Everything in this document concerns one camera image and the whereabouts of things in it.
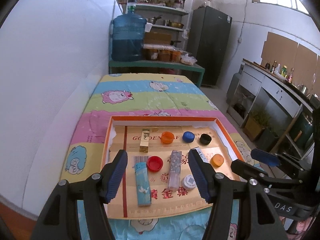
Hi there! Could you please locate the white bottle cap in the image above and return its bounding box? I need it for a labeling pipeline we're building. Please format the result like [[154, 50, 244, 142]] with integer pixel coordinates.
[[181, 174, 196, 191]]

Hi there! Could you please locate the black bottle cap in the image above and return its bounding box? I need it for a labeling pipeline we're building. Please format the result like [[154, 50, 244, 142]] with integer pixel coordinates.
[[200, 133, 212, 145]]

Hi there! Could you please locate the teal flower lighter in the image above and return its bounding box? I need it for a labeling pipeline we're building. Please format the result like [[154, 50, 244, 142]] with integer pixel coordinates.
[[135, 162, 151, 206]]

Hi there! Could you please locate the blue bottle cap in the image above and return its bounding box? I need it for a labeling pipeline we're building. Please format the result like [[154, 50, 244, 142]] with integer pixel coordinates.
[[182, 131, 195, 143]]

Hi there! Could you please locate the gold lighter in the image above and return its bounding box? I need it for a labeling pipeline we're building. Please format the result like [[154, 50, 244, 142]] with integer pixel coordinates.
[[139, 128, 150, 153]]

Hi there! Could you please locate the large orange bottle cap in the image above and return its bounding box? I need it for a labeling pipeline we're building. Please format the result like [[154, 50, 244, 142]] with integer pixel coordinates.
[[161, 131, 175, 144]]

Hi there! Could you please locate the person's right hand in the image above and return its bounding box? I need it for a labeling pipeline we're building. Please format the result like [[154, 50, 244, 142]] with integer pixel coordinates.
[[279, 216, 316, 239]]

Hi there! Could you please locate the small orange bottle cap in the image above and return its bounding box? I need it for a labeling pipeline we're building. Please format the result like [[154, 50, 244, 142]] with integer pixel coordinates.
[[210, 154, 225, 167]]

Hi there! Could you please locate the white printed lighter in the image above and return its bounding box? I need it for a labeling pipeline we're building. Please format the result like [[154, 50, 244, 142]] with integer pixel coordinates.
[[195, 147, 209, 163]]

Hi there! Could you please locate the clear plastic rectangular case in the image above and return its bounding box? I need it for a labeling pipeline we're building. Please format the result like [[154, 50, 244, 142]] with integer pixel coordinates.
[[168, 150, 182, 192]]

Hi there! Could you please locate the red bottle cap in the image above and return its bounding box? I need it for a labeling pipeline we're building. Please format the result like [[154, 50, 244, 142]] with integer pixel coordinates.
[[146, 155, 163, 172]]

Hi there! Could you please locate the white kitchen counter cabinet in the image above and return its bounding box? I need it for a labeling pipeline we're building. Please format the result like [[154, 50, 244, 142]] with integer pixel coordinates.
[[227, 60, 315, 161]]

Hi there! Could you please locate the orange-rimmed cardboard tray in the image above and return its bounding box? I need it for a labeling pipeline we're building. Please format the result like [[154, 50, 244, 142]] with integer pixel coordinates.
[[103, 116, 243, 219]]

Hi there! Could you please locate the cartoon sheep quilt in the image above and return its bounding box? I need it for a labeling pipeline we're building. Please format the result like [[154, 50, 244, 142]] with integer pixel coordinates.
[[61, 73, 253, 239]]

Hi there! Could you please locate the green low bench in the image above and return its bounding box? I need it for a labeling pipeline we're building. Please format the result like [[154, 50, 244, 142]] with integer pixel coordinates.
[[108, 60, 205, 88]]

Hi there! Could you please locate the dark green refrigerator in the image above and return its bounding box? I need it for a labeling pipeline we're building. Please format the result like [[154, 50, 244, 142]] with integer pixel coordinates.
[[187, 7, 232, 86]]

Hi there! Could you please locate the blue water jug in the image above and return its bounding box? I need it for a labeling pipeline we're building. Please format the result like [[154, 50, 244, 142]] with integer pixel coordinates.
[[111, 0, 147, 62]]

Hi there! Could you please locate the white metal shelf rack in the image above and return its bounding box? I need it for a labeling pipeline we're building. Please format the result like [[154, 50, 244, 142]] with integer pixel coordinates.
[[137, 0, 194, 50]]

